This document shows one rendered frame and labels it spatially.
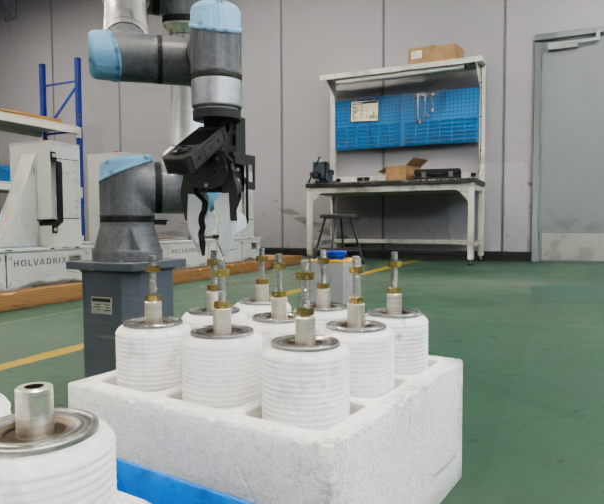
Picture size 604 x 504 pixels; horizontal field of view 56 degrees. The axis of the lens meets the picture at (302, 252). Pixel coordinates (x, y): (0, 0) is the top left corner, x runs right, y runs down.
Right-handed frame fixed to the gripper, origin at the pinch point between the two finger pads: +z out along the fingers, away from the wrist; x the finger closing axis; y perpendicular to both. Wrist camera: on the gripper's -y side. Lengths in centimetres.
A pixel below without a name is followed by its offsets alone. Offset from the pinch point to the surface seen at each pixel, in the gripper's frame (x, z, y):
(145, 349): -0.8, 12.0, -15.2
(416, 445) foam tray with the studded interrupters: -31.3, 23.5, -2.3
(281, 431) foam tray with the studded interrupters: -22.8, 16.7, -21.2
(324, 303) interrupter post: -13.9, 8.8, 9.9
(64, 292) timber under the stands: 176, 30, 128
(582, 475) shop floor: -50, 35, 25
